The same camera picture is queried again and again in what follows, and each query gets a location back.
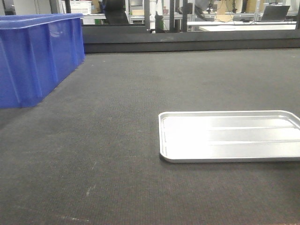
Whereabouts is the black conveyor belt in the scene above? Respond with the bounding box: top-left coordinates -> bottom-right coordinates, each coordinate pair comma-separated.
0,49 -> 300,225

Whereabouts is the blue crate on conveyor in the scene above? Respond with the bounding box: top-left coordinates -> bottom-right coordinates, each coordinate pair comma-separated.
0,14 -> 85,109

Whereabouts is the silver metal tray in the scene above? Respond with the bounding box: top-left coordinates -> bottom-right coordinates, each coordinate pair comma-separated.
158,110 -> 300,163

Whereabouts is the black office chair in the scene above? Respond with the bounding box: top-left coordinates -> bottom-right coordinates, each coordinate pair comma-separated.
102,0 -> 129,25

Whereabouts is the white background table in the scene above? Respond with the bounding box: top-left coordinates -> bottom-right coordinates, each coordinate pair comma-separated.
187,21 -> 297,32

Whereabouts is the black laptop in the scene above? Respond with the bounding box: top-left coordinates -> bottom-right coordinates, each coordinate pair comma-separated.
255,5 -> 290,22

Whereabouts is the black conveyor side rail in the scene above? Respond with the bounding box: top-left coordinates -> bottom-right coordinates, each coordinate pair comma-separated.
82,25 -> 300,53

